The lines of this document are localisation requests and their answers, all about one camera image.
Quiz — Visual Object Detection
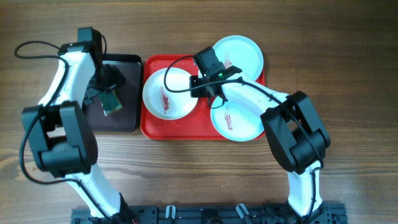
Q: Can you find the right black cable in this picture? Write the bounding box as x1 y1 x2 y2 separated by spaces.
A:
163 55 325 218

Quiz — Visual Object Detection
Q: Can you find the left black cable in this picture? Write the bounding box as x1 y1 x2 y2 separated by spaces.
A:
14 40 113 224

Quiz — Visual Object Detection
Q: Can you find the green yellow sponge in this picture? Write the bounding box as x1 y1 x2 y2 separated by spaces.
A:
98 90 123 116

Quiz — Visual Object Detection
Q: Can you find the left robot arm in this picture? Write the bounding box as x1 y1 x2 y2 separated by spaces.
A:
19 27 131 223

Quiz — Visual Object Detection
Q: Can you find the light blue plate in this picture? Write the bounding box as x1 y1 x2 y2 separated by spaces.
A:
210 97 264 142
213 35 264 81

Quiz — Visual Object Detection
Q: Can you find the red plastic tray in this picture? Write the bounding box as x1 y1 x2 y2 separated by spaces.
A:
140 54 267 141

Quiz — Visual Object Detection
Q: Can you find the black rectangular tray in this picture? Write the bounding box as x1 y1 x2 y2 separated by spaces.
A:
82 54 142 132

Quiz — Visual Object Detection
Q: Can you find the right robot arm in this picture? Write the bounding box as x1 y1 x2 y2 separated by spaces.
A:
190 47 331 223

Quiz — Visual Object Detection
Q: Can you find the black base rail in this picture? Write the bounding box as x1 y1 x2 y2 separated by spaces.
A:
70 202 348 224

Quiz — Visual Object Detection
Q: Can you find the white round plate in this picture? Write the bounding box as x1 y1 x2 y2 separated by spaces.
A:
142 68 198 120

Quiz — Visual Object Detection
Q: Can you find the black cable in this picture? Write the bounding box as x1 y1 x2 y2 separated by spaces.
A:
14 40 113 224
163 55 325 218

